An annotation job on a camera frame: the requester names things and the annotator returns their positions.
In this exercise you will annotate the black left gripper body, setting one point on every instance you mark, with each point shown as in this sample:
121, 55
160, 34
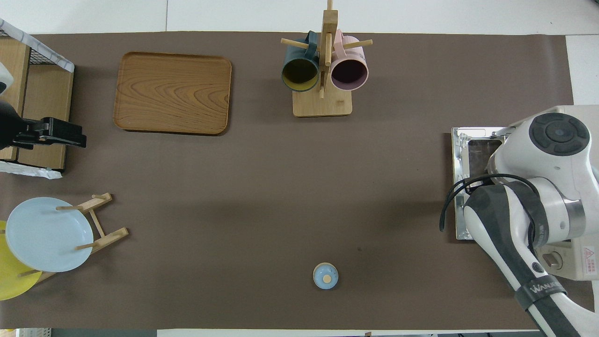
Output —
11, 128

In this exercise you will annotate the white toaster oven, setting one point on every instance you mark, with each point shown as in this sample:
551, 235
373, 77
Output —
587, 262

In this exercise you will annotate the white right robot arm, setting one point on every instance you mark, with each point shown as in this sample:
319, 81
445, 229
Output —
552, 187

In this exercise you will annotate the light blue plate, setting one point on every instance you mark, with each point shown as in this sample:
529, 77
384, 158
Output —
47, 238

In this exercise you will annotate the wooden plate rack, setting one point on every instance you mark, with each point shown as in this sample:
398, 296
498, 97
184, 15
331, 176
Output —
112, 235

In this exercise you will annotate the wooden serving tray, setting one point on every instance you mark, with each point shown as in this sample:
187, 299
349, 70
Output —
173, 93

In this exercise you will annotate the yellow plate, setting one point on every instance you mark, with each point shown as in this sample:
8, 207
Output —
11, 283

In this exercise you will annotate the brown table mat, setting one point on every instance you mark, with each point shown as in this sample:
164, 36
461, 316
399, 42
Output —
281, 187

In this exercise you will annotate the dark blue mug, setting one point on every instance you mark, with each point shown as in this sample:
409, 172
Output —
299, 74

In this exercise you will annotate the wooden mug rack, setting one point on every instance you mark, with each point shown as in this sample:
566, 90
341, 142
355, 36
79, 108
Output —
323, 105

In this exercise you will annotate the pink mug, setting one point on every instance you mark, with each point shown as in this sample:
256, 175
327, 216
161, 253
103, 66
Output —
350, 72

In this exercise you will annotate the small blue knobbed lid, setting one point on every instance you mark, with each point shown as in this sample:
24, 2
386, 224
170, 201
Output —
325, 277

